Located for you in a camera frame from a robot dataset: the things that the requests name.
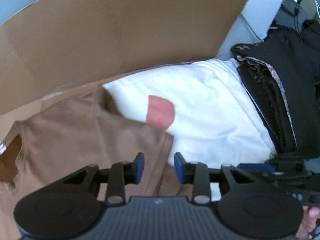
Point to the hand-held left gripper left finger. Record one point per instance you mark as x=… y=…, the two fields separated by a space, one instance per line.
x=140 y=167

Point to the brown printed t-shirt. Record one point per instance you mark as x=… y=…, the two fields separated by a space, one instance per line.
x=87 y=130

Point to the person's right hand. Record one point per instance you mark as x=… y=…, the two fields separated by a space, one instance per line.
x=312 y=217

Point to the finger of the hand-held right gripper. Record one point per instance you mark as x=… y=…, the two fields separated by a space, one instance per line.
x=252 y=166

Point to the folded cardboard sheet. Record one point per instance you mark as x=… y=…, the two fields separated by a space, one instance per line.
x=112 y=30

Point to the cream bear print blanket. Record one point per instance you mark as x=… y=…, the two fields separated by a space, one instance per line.
x=212 y=100

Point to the leopard print cloth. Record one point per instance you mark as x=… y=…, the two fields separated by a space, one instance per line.
x=250 y=47

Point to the black folded garment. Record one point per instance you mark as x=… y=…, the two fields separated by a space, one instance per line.
x=300 y=80

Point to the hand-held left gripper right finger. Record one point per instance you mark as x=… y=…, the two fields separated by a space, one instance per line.
x=178 y=167

